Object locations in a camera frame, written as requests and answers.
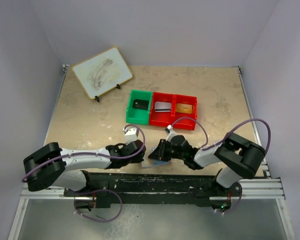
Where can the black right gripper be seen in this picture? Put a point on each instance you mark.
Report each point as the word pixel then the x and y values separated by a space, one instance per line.
pixel 159 153

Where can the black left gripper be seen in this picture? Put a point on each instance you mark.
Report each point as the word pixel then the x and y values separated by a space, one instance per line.
pixel 138 159

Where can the brown leather card holder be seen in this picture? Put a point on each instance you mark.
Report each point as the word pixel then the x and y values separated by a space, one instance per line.
pixel 148 163

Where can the white VIP card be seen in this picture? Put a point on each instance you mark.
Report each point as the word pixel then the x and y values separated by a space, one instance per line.
pixel 161 106

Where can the black card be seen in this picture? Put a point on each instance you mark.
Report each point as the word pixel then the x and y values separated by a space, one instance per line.
pixel 141 104

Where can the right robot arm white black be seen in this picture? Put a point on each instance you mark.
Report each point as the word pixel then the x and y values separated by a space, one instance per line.
pixel 242 157

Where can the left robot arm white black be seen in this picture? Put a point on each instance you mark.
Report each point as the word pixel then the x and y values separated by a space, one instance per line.
pixel 52 166

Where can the gold card in bin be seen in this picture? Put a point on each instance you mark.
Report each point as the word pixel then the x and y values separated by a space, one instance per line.
pixel 184 108

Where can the red bin middle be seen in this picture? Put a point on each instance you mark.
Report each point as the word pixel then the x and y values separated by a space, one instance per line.
pixel 162 118

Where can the red bin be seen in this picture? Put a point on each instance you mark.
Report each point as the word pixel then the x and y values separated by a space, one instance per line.
pixel 162 118
pixel 185 121

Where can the red bin right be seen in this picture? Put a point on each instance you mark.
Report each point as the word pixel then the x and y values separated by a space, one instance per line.
pixel 185 121

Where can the green plastic bin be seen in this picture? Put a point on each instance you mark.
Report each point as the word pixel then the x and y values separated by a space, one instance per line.
pixel 138 116

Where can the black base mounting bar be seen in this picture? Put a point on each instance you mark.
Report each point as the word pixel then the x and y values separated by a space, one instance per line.
pixel 112 188

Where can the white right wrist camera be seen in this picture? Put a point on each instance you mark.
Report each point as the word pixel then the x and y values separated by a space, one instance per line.
pixel 170 132

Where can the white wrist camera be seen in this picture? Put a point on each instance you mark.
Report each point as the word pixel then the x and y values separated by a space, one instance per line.
pixel 130 135
pixel 170 132

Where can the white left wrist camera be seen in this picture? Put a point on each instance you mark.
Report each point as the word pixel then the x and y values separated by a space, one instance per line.
pixel 130 135

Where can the white board wooden frame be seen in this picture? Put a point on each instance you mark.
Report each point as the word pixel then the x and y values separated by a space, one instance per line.
pixel 102 72

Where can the aluminium corner rail right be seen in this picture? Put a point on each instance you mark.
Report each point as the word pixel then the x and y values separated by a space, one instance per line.
pixel 264 164

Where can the aluminium front frame rail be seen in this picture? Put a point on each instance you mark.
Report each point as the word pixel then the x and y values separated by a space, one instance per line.
pixel 252 189

